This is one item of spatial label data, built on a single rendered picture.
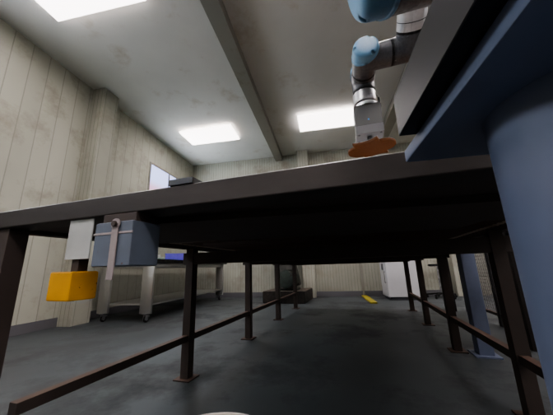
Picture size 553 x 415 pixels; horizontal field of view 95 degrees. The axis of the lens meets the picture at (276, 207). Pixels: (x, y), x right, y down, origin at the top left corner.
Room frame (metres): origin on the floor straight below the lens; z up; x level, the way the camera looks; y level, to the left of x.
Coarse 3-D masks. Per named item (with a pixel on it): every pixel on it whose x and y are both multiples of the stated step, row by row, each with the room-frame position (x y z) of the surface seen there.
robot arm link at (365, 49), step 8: (360, 40) 0.61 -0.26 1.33; (368, 40) 0.60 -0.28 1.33; (376, 40) 0.60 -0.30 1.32; (384, 40) 0.61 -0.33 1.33; (360, 48) 0.61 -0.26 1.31; (368, 48) 0.60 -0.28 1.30; (376, 48) 0.60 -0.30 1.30; (384, 48) 0.61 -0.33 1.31; (392, 48) 0.61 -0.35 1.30; (352, 56) 0.64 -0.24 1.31; (360, 56) 0.62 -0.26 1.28; (368, 56) 0.61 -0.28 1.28; (376, 56) 0.62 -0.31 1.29; (384, 56) 0.62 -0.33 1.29; (392, 56) 0.62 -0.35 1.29; (352, 64) 0.67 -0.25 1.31; (360, 64) 0.64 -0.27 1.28; (368, 64) 0.64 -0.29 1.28; (376, 64) 0.64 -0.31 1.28; (384, 64) 0.64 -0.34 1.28; (352, 72) 0.70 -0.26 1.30; (360, 72) 0.68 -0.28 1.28; (368, 72) 0.67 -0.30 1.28; (360, 80) 0.71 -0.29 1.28; (368, 80) 0.71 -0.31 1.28
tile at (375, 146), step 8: (376, 136) 0.68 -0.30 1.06; (352, 144) 0.73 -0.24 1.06; (360, 144) 0.72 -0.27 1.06; (368, 144) 0.72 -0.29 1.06; (376, 144) 0.72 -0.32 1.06; (384, 144) 0.72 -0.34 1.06; (392, 144) 0.73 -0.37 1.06; (352, 152) 0.78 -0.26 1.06; (360, 152) 0.78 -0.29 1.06; (368, 152) 0.78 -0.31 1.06; (376, 152) 0.78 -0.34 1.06; (384, 152) 0.78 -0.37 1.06
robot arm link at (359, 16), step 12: (348, 0) 0.32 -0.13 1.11; (360, 0) 0.27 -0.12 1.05; (372, 0) 0.27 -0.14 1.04; (384, 0) 0.27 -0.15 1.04; (396, 0) 0.27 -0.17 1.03; (408, 0) 0.27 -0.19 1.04; (420, 0) 0.27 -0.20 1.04; (432, 0) 0.27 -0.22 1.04; (360, 12) 0.29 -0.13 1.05; (372, 12) 0.28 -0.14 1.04; (384, 12) 0.29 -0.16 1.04; (396, 12) 0.29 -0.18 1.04
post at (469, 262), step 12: (468, 264) 2.12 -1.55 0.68; (468, 276) 2.13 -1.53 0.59; (468, 288) 2.13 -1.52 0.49; (480, 288) 2.11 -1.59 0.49; (468, 300) 2.14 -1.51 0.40; (480, 300) 2.11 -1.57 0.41; (468, 312) 2.19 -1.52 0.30; (480, 312) 2.12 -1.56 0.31; (480, 324) 2.12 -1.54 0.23; (480, 348) 2.13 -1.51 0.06; (492, 348) 2.11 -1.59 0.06
